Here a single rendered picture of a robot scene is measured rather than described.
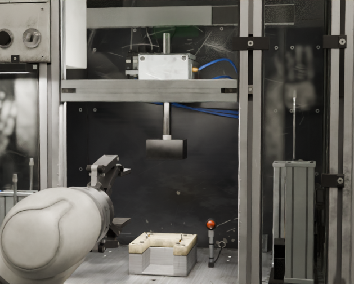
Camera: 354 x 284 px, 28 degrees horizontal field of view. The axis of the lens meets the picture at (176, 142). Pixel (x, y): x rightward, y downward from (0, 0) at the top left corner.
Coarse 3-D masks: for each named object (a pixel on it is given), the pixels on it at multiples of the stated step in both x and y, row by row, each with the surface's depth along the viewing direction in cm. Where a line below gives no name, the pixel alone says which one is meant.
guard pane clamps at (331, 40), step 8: (232, 40) 138; (240, 40) 138; (248, 40) 138; (256, 40) 138; (264, 40) 137; (328, 40) 135; (336, 40) 135; (344, 40) 135; (232, 48) 139; (240, 48) 138; (248, 48) 138; (256, 48) 138; (264, 48) 138; (328, 48) 135; (328, 176) 137; (336, 176) 136; (328, 184) 137; (336, 184) 136
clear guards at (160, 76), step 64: (64, 0) 144; (128, 0) 142; (192, 0) 140; (320, 0) 135; (64, 64) 145; (128, 64) 143; (192, 64) 140; (320, 64) 136; (0, 128) 148; (320, 128) 137; (0, 192) 149; (320, 192) 137; (320, 256) 138
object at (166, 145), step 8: (168, 104) 162; (168, 112) 162; (168, 120) 162; (168, 128) 163; (168, 136) 163; (152, 144) 161; (160, 144) 161; (168, 144) 160; (176, 144) 160; (184, 144) 162; (152, 152) 161; (160, 152) 161; (168, 152) 160; (176, 152) 160; (184, 152) 162
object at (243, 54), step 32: (256, 0) 138; (256, 32) 138; (256, 64) 138; (256, 96) 138; (64, 128) 149; (256, 128) 139; (64, 160) 149; (256, 160) 139; (256, 192) 139; (256, 224) 140; (256, 256) 140
